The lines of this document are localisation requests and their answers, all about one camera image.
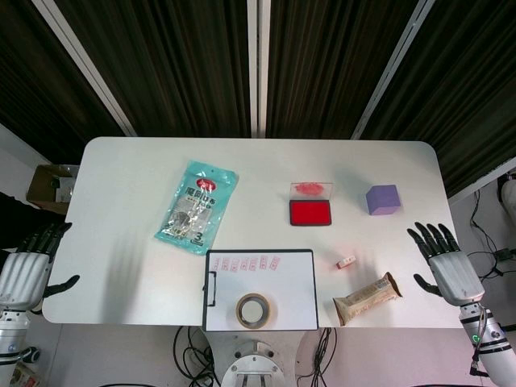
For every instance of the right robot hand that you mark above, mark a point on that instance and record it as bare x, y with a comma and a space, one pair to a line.
455, 278

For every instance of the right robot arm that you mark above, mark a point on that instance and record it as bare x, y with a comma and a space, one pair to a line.
498, 346

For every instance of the purple foam cube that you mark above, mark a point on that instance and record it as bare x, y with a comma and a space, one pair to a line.
383, 199

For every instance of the yellow packing tape roll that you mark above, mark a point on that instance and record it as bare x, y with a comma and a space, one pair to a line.
239, 311

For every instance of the black pleated curtain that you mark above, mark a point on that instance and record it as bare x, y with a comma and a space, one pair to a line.
161, 60
24, 60
463, 80
322, 60

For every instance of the black clipboard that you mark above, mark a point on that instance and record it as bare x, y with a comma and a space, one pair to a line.
210, 290

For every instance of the brown snack package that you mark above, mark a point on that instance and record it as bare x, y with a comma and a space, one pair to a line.
363, 300

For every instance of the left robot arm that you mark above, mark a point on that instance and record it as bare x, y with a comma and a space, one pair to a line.
12, 334

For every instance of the white metal frame post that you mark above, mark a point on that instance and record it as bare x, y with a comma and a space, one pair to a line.
76, 52
392, 60
258, 60

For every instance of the white robot torso base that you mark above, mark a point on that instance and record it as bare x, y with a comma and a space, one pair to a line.
258, 363

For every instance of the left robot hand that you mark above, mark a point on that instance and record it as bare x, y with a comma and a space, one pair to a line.
24, 274

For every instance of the white stamp with red base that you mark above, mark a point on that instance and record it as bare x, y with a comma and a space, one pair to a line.
346, 262

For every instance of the white stamped paper sheet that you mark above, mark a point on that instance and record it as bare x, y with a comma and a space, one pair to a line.
290, 290

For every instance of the cardboard box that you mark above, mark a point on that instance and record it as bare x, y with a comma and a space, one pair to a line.
40, 189

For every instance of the teal cloth package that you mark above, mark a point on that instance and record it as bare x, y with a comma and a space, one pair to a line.
193, 209

